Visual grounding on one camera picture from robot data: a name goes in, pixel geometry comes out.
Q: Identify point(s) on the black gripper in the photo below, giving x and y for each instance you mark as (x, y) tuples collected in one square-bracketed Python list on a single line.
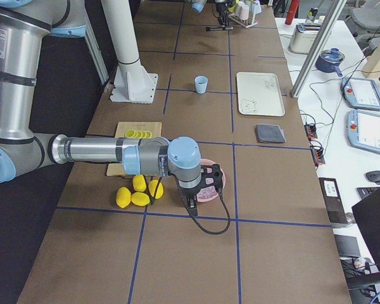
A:
[(221, 12), (187, 194)]

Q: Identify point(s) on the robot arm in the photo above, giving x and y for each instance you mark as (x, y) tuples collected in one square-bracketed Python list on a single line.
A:
[(43, 119), (198, 6)]

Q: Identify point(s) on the green cup on rack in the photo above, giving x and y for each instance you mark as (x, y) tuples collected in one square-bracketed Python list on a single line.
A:
[(232, 5)]

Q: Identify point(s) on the pink bowl of ice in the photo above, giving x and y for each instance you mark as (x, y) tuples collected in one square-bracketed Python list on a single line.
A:
[(208, 193)]

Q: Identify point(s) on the pink cup on rack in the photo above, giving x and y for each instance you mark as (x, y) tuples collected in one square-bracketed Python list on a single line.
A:
[(242, 11)]

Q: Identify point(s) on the light blue paper cup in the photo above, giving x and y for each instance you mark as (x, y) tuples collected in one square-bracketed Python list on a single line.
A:
[(201, 83)]

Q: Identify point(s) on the whole yellow lemon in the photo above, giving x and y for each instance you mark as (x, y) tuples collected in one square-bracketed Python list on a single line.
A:
[(123, 197), (140, 199), (139, 183), (156, 189)]

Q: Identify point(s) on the red bottle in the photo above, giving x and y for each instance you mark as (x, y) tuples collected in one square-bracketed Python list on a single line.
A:
[(293, 8)]

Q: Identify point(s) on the white toaster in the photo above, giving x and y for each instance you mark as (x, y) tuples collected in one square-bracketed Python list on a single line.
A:
[(303, 37)]

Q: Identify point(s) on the white bear serving tray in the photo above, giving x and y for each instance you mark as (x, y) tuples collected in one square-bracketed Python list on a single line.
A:
[(259, 94)]

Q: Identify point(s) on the folded grey cloth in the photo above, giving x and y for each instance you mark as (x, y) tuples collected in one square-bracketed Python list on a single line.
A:
[(266, 133)]

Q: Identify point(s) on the blue pot with lid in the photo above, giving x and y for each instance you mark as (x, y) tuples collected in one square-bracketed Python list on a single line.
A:
[(329, 61)]

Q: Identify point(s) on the teach pendant tablet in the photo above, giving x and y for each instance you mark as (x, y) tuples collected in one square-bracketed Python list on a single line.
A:
[(361, 93), (363, 130)]

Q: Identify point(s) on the black computer mouse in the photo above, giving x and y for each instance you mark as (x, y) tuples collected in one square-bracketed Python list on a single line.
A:
[(373, 176)]

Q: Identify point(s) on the white wire cup rack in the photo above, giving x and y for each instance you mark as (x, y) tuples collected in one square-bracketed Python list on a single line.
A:
[(250, 22)]

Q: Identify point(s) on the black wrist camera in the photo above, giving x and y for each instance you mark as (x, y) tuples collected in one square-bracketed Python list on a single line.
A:
[(211, 175)]

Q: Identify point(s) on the aluminium frame post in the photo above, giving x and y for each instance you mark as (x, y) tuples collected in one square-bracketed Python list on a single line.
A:
[(318, 45)]

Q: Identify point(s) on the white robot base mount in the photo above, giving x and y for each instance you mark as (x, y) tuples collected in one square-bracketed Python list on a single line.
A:
[(132, 83)]

